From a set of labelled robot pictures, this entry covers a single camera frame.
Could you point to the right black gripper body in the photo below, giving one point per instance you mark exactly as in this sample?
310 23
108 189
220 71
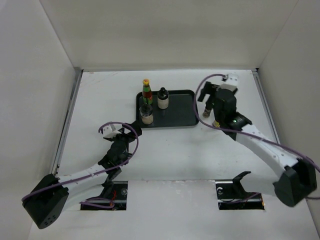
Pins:
217 117

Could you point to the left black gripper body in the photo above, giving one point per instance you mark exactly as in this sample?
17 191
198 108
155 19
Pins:
126 138

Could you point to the small dark spice bottle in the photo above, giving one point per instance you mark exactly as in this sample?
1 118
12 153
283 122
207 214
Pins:
207 110

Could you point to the clear jar black lid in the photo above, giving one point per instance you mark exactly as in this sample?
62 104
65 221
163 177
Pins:
146 113

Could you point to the red green sauce bottle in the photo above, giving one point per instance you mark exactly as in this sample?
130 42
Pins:
147 94

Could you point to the white bottle black cap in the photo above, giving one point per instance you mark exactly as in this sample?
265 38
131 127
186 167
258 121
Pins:
163 98

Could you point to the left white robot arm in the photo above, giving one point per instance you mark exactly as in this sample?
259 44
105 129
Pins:
55 194

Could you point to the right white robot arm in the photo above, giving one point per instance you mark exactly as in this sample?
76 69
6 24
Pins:
295 173

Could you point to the black plastic tray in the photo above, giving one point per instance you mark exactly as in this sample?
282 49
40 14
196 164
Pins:
179 113

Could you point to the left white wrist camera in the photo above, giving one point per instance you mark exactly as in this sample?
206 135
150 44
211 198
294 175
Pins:
109 131

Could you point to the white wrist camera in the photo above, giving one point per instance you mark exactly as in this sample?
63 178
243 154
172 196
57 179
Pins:
109 131
230 82

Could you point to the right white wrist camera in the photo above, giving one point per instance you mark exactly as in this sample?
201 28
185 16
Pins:
230 82

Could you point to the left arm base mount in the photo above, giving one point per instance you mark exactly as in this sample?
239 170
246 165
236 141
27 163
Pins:
113 198

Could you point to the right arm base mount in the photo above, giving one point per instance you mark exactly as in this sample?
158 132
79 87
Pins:
231 195

